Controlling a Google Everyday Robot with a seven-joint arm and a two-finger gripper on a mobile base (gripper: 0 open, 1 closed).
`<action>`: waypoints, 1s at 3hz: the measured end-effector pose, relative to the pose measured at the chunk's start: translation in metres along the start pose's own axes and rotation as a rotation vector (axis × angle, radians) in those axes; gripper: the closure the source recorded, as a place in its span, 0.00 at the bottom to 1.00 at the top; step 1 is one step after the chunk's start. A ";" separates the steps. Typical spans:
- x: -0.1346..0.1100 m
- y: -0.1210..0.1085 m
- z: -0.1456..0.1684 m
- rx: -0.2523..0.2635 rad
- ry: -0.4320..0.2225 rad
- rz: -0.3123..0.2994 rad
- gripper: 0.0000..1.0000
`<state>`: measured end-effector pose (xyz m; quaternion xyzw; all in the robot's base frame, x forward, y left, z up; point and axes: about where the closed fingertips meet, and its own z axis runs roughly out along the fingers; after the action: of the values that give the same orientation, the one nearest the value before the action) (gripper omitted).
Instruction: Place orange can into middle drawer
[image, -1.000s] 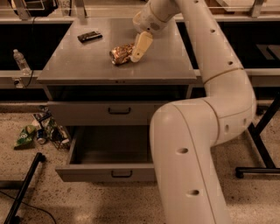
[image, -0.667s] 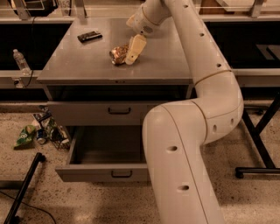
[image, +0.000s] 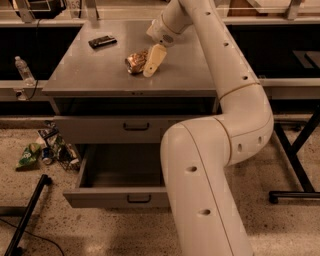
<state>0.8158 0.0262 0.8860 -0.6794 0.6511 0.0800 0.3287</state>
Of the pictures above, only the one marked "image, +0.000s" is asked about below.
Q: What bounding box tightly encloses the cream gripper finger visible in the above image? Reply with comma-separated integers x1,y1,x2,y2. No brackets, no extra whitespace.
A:
143,44,167,78

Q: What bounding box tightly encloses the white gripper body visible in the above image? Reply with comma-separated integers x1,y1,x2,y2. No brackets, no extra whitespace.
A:
146,17,179,47

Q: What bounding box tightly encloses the orange soda can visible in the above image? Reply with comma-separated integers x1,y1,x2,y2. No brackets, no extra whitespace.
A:
125,50,148,74

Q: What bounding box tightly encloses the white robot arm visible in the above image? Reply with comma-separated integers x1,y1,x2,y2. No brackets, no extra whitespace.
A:
147,0,274,256

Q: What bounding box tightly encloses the grey metal drawer cabinet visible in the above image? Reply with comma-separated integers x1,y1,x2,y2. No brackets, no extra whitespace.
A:
42,19,221,210

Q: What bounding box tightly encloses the grey upper closed drawer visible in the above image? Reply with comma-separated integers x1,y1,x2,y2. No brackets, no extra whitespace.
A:
54,115,191,144

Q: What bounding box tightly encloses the grey open lower drawer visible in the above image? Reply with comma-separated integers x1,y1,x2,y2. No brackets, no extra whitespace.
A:
63,143,169,208

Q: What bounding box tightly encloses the blue soda can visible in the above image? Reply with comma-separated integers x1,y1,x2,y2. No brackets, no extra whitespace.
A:
42,147,53,165

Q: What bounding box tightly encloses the black snack bar packet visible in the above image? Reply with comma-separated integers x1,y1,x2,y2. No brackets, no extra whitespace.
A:
88,36,117,49

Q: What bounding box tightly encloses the clear plastic water bottle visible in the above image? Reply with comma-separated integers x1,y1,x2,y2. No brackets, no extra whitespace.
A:
15,56,36,87

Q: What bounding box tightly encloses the green chip bag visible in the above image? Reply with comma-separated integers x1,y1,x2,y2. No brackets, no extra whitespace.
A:
16,143,41,171

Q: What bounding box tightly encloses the black stand base right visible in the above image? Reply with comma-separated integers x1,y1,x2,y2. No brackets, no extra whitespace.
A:
269,106,320,204

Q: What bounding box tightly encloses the black stand leg left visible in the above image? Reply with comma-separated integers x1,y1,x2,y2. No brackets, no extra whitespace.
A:
1,174,52,256

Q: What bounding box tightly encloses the black floor cable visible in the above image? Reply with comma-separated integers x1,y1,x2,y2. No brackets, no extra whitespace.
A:
0,217,66,256

